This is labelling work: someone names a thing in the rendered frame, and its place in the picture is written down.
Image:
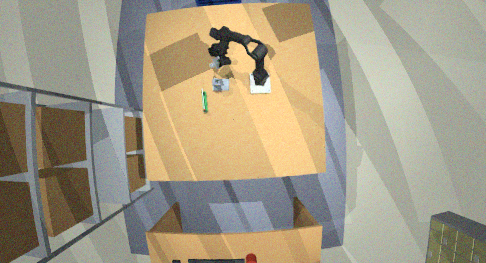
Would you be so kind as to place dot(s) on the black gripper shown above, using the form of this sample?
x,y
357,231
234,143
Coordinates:
x,y
224,60

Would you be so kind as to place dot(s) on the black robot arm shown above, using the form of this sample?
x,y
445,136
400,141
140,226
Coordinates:
x,y
259,52

